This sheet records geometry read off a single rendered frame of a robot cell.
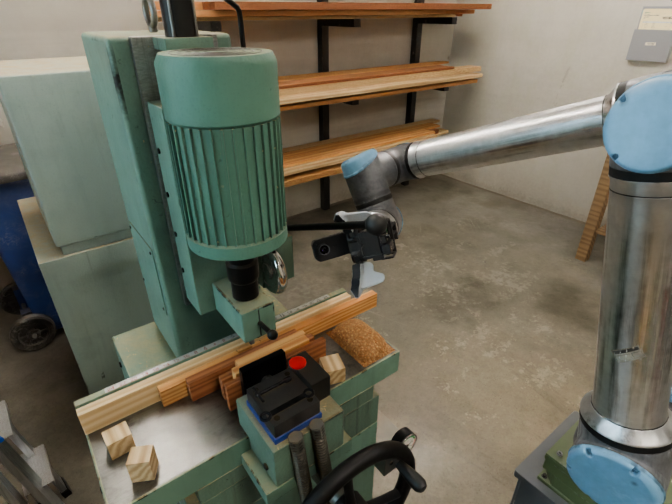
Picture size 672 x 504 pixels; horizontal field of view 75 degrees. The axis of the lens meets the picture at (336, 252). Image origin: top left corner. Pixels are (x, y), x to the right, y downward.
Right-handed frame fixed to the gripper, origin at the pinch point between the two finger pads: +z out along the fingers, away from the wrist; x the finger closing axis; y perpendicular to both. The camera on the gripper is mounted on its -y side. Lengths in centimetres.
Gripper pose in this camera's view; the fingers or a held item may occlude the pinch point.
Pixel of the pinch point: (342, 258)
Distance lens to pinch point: 75.2
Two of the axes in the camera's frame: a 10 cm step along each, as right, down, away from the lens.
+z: -2.5, 2.3, -9.4
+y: 9.4, -1.8, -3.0
